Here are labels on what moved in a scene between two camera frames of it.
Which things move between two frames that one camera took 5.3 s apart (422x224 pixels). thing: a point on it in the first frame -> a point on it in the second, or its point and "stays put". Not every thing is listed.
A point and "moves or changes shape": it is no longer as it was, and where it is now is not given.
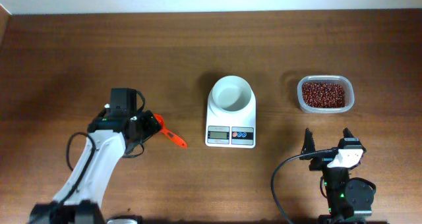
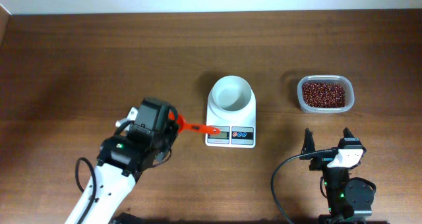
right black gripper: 319,163 stays put
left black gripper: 151,122 -> 171,131
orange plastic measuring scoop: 174,136 moves or changes shape
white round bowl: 231,93 stays put
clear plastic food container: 326,93 stays put
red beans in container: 324,95 stays put
